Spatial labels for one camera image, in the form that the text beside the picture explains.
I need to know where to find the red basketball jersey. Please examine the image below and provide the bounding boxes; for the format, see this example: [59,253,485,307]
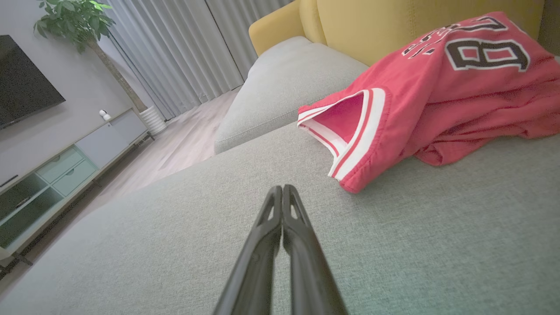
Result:
[297,11,560,194]

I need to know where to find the large grey sofa seat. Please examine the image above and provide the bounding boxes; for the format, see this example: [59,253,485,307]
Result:
[0,122,560,315]

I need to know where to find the black flat television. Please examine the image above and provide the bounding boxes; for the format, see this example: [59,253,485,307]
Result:
[0,35,67,130]

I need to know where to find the small grey sofa cushion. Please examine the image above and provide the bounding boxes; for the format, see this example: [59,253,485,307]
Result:
[213,36,371,155]

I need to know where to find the grey pleated curtain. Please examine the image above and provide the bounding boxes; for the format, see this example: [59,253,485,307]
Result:
[206,0,294,80]
[103,0,245,121]

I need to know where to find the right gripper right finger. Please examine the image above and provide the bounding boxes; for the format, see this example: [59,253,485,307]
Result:
[282,184,350,315]

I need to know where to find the yellow sofa backrest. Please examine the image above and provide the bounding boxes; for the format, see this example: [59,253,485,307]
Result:
[248,0,546,67]

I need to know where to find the white ribbed plant pot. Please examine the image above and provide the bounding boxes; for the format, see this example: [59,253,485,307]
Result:
[139,105,168,136]

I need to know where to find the red basketball shorts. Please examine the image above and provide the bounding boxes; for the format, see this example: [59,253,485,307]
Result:
[413,120,560,167]

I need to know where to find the green indoor tree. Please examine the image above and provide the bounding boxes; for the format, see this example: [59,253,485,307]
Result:
[34,0,149,113]

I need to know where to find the low white tv cabinet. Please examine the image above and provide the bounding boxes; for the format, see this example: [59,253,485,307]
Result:
[0,108,155,268]

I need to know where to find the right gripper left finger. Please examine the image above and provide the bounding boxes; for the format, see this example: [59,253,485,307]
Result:
[213,185,284,315]

